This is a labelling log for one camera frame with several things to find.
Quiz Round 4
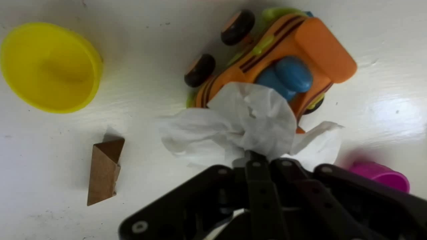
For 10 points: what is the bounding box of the white paper towel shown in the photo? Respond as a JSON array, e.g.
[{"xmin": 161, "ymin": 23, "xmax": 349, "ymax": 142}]
[{"xmin": 157, "ymin": 82, "xmax": 345, "ymax": 171}]

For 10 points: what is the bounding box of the brown wooden block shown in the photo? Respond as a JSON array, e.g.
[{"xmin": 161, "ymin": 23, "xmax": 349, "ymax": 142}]
[{"xmin": 86, "ymin": 135, "xmax": 127, "ymax": 207}]

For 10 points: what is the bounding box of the orange toy car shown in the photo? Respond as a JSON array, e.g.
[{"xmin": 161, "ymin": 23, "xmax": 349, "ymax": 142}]
[{"xmin": 183, "ymin": 7, "xmax": 359, "ymax": 137}]

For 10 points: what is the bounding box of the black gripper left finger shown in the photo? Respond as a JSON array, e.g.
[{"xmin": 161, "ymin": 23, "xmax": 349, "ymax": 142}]
[{"xmin": 118, "ymin": 154, "xmax": 291, "ymax": 240}]

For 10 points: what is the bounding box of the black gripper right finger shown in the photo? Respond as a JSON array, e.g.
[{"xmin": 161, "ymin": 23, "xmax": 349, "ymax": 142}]
[{"xmin": 267, "ymin": 157, "xmax": 427, "ymax": 240}]

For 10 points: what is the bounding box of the magenta plastic bowl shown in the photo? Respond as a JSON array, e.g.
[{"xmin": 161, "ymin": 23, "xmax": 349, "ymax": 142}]
[{"xmin": 347, "ymin": 161, "xmax": 411, "ymax": 194}]

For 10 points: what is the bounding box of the yellow plastic bowl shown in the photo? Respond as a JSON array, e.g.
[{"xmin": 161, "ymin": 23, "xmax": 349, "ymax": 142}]
[{"xmin": 0, "ymin": 22, "xmax": 106, "ymax": 115}]

